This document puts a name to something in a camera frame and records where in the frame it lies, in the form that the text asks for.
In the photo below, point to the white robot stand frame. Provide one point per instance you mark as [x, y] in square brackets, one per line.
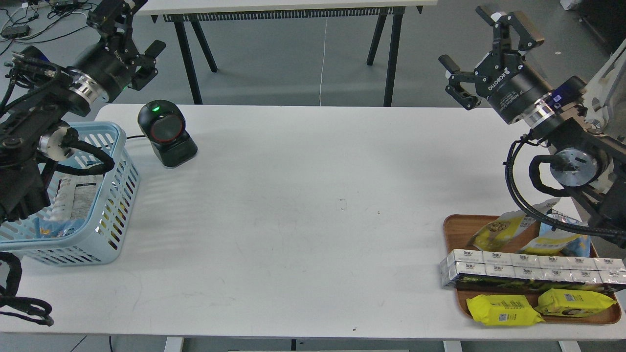
[605, 97]

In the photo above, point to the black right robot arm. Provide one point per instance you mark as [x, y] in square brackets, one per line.
[585, 164]

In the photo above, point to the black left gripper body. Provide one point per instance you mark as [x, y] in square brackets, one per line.
[110, 66]

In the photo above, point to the yellow white snack pouch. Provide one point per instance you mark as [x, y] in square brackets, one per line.
[499, 232]

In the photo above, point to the yellow snack pack right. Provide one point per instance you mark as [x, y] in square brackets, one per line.
[573, 303]

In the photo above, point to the light blue plastic basket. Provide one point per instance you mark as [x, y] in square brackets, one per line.
[100, 237]

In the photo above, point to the background table with black legs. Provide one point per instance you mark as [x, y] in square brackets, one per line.
[178, 12]

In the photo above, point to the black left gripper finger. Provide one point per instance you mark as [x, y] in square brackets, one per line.
[109, 14]
[143, 68]

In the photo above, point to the white snack bag in basket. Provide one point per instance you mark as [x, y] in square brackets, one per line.
[74, 197]

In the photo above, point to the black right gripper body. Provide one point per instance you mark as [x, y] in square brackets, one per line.
[511, 85]

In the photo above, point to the yellow snack pack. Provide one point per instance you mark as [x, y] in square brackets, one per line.
[573, 303]
[503, 310]

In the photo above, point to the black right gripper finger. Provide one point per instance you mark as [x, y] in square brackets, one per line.
[513, 35]
[456, 77]

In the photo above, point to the silver boxed snack pack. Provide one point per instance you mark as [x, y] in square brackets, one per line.
[466, 269]

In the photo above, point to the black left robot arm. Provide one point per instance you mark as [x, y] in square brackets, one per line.
[38, 149]

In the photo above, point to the black barcode scanner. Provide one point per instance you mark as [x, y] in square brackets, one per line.
[163, 124]

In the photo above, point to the blue snack bag in basket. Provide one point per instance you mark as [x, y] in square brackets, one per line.
[49, 229]

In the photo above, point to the blue yellow snack bag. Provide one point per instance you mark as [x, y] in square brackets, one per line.
[550, 242]

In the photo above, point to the brown wooden tray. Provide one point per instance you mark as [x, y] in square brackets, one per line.
[458, 231]

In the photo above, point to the yellow snack pack left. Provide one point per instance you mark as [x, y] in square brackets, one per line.
[503, 310]

